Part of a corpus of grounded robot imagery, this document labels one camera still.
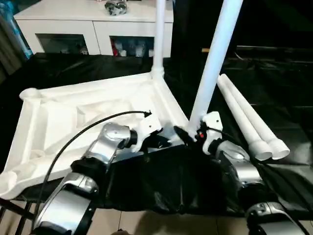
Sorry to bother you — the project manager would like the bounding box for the grey curtain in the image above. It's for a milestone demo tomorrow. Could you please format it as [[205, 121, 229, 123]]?
[[0, 14, 34, 76]]

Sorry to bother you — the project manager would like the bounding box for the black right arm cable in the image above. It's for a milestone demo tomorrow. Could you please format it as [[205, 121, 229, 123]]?
[[207, 127, 309, 235]]

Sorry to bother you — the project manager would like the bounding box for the white plastic table leg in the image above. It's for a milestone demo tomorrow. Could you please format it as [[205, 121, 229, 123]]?
[[220, 74, 291, 160], [187, 0, 245, 142], [150, 0, 172, 83], [217, 78, 273, 161]]

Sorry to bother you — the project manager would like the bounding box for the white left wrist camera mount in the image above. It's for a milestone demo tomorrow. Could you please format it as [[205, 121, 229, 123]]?
[[131, 111, 162, 152]]

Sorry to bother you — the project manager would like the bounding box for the grey crumpled bag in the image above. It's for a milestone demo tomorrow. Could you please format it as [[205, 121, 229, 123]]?
[[104, 0, 129, 17]]

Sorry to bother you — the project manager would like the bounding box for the black metal frame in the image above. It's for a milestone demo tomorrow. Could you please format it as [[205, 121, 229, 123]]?
[[234, 45, 313, 59]]

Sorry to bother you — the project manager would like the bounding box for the white plastic table top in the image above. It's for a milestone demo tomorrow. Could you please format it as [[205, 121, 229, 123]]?
[[0, 72, 191, 200]]

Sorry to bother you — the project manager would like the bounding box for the black plastic mat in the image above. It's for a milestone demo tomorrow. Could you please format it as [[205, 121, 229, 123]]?
[[0, 52, 313, 216]]

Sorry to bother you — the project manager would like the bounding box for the white cabinet with glass doors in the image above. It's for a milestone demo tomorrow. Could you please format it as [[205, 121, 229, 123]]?
[[13, 0, 174, 58]]

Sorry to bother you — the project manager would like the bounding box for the black metal table leg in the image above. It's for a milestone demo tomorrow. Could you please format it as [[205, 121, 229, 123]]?
[[0, 198, 32, 235]]

